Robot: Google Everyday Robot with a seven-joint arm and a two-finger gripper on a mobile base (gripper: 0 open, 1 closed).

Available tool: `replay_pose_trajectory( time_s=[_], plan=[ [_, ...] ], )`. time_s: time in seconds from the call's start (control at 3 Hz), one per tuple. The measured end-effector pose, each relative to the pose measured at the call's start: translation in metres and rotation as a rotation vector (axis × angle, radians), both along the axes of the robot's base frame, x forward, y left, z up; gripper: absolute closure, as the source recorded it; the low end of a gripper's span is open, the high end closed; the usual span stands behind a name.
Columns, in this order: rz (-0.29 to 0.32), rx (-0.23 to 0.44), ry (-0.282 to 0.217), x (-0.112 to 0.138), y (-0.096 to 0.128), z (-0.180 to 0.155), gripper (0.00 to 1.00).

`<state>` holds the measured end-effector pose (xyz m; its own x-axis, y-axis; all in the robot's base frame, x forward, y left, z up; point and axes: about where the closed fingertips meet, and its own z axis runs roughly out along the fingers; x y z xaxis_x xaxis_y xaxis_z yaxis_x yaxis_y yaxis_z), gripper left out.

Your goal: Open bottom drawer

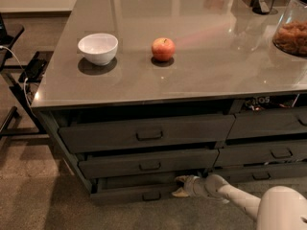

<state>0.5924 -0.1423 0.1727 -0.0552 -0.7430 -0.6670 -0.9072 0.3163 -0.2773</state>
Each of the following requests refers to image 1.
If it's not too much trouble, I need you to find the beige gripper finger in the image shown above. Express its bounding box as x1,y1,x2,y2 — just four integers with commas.
172,187,189,197
175,175,190,184

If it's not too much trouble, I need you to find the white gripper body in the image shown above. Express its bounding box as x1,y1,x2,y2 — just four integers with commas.
183,175,207,196

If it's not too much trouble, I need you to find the grey drawer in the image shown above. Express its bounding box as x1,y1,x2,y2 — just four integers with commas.
79,149,218,179
212,162,307,183
214,140,307,167
90,171,185,205
59,115,235,153
228,107,307,139

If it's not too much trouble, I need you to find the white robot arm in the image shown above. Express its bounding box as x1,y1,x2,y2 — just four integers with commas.
172,174,307,230

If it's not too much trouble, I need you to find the snack bag in drawer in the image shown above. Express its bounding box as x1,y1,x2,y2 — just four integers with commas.
243,95,299,111

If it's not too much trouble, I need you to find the red apple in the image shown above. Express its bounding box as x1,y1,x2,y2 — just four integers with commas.
152,37,175,62

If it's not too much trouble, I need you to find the white ceramic bowl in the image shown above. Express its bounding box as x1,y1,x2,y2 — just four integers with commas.
78,34,118,66

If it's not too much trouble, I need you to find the glass jar with snacks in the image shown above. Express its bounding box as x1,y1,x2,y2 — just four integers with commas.
272,0,307,57

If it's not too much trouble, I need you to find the black smartphone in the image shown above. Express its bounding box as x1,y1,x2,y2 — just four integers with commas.
25,59,47,81

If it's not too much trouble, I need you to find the black side stand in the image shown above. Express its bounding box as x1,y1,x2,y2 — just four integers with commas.
0,14,53,138

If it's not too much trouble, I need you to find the grey drawer cabinet frame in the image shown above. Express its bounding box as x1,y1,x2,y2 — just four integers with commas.
39,93,307,194

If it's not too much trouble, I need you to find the white charging cable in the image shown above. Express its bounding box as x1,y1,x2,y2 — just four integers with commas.
0,45,38,118

